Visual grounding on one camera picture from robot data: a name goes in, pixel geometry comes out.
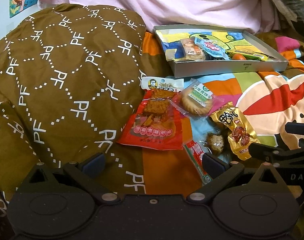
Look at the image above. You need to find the round biscuit packet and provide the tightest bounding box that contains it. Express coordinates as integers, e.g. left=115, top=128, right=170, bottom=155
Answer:
left=171, top=79, right=224, bottom=117

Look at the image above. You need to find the large red snack packet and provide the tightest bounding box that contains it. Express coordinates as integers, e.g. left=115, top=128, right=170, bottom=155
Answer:
left=116, top=97, right=185, bottom=151

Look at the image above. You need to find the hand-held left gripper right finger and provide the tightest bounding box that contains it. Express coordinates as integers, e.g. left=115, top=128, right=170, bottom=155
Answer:
left=187, top=152, right=284, bottom=203

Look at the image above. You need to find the beige cracker packet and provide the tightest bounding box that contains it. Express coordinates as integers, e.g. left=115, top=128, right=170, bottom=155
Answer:
left=179, top=38, right=206, bottom=62

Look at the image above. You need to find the cartoon drawing paper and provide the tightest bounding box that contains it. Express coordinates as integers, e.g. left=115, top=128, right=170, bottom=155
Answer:
left=157, top=29, right=278, bottom=62

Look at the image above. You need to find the yellow snack packet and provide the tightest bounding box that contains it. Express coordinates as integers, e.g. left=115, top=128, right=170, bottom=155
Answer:
left=226, top=50, right=268, bottom=61

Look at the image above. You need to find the brown quilt with white print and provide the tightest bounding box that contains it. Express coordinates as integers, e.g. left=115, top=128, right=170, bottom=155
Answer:
left=0, top=4, right=154, bottom=230

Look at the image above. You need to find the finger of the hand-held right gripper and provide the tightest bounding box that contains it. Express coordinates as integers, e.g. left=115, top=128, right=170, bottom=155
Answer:
left=249, top=142, right=293, bottom=166
left=285, top=121, right=304, bottom=141

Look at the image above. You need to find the pink cloth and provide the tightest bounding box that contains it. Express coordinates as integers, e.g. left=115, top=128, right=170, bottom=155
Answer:
left=38, top=0, right=285, bottom=34

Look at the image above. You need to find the red label egg packet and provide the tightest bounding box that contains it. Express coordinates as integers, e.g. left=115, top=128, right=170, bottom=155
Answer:
left=183, top=131, right=232, bottom=186

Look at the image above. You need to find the grey shallow box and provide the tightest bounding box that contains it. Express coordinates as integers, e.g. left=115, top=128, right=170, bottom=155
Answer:
left=153, top=24, right=289, bottom=78

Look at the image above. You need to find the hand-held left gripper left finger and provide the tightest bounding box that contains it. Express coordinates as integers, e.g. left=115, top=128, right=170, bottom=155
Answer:
left=22, top=152, right=118, bottom=203

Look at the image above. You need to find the colourful printed bedsheet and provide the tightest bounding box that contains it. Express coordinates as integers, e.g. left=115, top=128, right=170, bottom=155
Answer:
left=141, top=31, right=304, bottom=205

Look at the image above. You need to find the white top tofu packet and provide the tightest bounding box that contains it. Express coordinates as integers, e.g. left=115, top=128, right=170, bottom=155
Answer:
left=141, top=76, right=185, bottom=117

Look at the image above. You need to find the light blue snack packet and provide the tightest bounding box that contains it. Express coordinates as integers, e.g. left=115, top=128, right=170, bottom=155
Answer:
left=194, top=37, right=230, bottom=57

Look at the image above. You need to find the gold snack packet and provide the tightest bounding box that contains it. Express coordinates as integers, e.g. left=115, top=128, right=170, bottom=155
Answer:
left=209, top=104, right=262, bottom=161

